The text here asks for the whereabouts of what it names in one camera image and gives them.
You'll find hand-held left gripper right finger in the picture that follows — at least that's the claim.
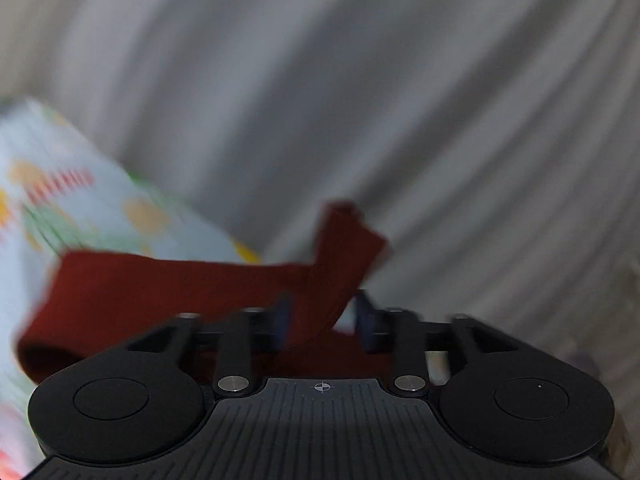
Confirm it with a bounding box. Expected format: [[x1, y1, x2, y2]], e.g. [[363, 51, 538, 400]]
[[352, 291, 522, 395]]

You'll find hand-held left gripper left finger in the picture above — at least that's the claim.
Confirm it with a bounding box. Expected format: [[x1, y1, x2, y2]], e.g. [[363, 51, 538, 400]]
[[118, 292, 293, 396]]

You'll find red knit garment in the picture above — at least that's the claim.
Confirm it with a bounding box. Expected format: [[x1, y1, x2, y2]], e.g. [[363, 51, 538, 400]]
[[15, 200, 392, 386]]

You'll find white satin sheet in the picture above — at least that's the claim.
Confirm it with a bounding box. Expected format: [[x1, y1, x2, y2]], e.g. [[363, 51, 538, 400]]
[[0, 0, 640, 480]]

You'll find floral printed blanket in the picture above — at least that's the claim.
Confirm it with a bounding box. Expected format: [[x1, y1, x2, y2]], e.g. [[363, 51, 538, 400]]
[[0, 97, 262, 479]]

